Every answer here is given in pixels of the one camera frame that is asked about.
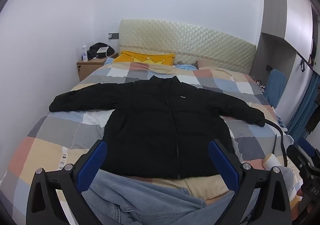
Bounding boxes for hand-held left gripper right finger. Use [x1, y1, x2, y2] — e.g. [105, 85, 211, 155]
[208, 139, 292, 225]

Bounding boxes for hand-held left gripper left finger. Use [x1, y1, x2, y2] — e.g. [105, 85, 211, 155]
[26, 139, 108, 225]

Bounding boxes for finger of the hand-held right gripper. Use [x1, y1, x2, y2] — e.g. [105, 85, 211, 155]
[286, 144, 310, 168]
[297, 137, 317, 158]

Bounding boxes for black puffer jacket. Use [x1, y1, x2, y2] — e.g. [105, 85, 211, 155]
[49, 75, 266, 180]

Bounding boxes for grey cloth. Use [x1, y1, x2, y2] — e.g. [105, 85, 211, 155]
[279, 166, 296, 197]

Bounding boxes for blue curtain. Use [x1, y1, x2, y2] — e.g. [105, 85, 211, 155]
[287, 67, 320, 145]

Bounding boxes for checked patchwork duvet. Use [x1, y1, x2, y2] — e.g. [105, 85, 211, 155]
[0, 61, 300, 225]

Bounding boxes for light blue denim jeans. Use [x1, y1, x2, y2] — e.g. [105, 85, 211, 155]
[81, 168, 235, 225]

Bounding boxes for blue draped cloth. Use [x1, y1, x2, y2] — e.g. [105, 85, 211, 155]
[264, 68, 287, 109]

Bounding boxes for wooden nightstand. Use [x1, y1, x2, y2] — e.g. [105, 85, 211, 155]
[76, 52, 118, 82]

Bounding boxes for brown pillow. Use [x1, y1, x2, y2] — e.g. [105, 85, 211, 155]
[196, 60, 225, 70]

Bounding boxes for black bag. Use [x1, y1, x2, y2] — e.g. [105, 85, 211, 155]
[87, 42, 115, 60]

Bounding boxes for yellow crown print pillow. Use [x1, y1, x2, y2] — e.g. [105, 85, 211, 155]
[114, 50, 175, 66]

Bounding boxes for cream quilted headboard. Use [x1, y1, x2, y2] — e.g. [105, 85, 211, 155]
[118, 19, 257, 75]

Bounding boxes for grey and white wardrobe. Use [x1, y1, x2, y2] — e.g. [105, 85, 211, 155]
[250, 0, 320, 138]

